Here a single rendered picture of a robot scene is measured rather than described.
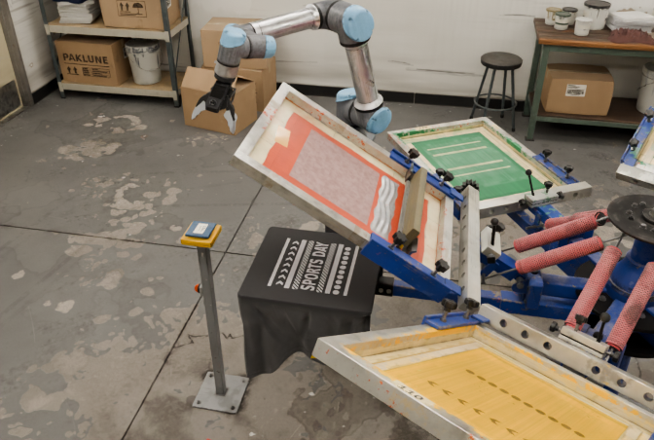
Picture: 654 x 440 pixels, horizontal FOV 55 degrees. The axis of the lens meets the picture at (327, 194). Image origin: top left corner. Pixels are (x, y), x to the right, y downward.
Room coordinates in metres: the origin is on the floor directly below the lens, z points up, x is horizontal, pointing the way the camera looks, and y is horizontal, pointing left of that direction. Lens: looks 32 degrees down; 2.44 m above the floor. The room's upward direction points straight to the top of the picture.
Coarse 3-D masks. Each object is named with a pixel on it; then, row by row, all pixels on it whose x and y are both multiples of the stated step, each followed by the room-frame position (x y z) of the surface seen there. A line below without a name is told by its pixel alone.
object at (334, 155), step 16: (288, 128) 1.99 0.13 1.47; (304, 128) 2.04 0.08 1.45; (304, 144) 1.95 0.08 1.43; (320, 144) 2.00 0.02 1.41; (336, 144) 2.06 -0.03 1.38; (320, 160) 1.91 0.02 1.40; (336, 160) 1.96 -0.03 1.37; (352, 160) 2.01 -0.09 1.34; (352, 176) 1.91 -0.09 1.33; (368, 176) 1.96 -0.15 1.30; (368, 192) 1.87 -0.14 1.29; (400, 192) 1.98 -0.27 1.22; (400, 208) 1.87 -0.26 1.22
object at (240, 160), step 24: (288, 96) 2.17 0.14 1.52; (264, 120) 1.90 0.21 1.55; (336, 120) 2.15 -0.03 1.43; (240, 144) 1.71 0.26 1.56; (360, 144) 2.12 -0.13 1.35; (240, 168) 1.64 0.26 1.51; (264, 168) 1.65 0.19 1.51; (288, 192) 1.61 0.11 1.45; (432, 192) 2.07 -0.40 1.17; (312, 216) 1.60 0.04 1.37; (336, 216) 1.60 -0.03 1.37; (360, 240) 1.57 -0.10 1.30
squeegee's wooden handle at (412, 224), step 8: (424, 168) 2.02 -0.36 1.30; (416, 176) 1.99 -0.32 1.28; (424, 176) 1.96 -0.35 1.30; (416, 184) 1.92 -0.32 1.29; (424, 184) 1.91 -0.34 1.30; (416, 192) 1.86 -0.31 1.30; (424, 192) 1.87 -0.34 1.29; (408, 200) 1.87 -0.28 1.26; (416, 200) 1.80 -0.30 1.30; (408, 208) 1.80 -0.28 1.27; (416, 208) 1.74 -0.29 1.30; (408, 216) 1.74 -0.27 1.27; (416, 216) 1.70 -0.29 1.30; (408, 224) 1.69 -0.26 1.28; (416, 224) 1.65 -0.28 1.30; (408, 232) 1.64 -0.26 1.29; (416, 232) 1.63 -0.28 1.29; (408, 240) 1.63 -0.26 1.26
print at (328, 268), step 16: (288, 240) 2.05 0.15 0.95; (304, 240) 2.05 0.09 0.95; (288, 256) 1.95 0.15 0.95; (304, 256) 1.95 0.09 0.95; (320, 256) 1.95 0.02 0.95; (336, 256) 1.95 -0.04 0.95; (352, 256) 1.95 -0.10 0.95; (272, 272) 1.85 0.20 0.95; (288, 272) 1.85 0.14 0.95; (304, 272) 1.85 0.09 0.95; (320, 272) 1.85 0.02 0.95; (336, 272) 1.85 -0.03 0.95; (352, 272) 1.85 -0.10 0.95; (304, 288) 1.76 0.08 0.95; (320, 288) 1.76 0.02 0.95; (336, 288) 1.76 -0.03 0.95
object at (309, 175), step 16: (288, 144) 1.90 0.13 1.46; (272, 160) 1.77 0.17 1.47; (288, 160) 1.81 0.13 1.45; (304, 160) 1.86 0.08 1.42; (288, 176) 1.73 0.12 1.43; (304, 176) 1.77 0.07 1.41; (320, 176) 1.82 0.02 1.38; (336, 176) 1.86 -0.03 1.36; (320, 192) 1.73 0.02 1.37; (336, 192) 1.78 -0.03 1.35; (352, 192) 1.82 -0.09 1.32; (336, 208) 1.69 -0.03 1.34; (352, 208) 1.73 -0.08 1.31; (368, 208) 1.78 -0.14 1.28; (368, 224) 1.70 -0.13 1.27; (416, 256) 1.66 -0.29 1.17
